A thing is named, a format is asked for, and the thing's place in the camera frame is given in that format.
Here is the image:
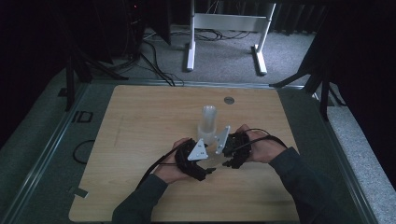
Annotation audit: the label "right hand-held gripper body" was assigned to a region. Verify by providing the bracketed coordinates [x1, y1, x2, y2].
[213, 125, 253, 170]

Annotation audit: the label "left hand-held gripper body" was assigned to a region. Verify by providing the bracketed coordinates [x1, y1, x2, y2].
[174, 137, 209, 182]

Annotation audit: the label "grey tape piece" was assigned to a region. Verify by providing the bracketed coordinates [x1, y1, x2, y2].
[68, 186, 90, 200]

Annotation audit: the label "dark computer tower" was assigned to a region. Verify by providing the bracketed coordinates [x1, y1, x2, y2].
[92, 0, 147, 63]

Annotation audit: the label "hand-held gripper cable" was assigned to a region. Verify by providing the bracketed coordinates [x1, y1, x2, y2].
[229, 128, 290, 155]
[134, 147, 185, 191]

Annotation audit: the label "black tripod stand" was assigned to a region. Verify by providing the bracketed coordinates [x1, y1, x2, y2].
[268, 31, 347, 121]
[64, 46, 129, 112]

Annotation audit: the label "stack of transparent plastic cups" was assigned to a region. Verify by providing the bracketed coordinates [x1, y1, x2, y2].
[197, 105, 219, 147]

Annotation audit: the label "cable bundle under desk frame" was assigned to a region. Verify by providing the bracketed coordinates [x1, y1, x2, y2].
[173, 27, 254, 43]

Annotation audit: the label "left hand-held gripper cable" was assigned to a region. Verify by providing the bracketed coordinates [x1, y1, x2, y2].
[134, 147, 185, 191]

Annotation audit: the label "right hand-held gripper cable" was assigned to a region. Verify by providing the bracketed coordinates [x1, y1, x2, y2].
[229, 128, 290, 155]

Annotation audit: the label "black floor cables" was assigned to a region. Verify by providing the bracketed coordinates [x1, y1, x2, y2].
[139, 39, 185, 88]

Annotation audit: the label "person's left hand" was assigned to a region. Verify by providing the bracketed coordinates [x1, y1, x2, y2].
[152, 137, 194, 185]

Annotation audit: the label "black cable loop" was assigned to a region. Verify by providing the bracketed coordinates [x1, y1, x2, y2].
[72, 139, 96, 165]

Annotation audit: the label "white desk frame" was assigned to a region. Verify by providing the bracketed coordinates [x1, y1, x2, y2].
[185, 0, 277, 77]

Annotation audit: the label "person's right hand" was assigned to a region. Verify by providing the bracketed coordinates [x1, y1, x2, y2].
[234, 123, 288, 164]

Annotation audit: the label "single clear plastic cup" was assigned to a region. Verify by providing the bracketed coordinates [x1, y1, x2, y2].
[204, 143, 232, 168]

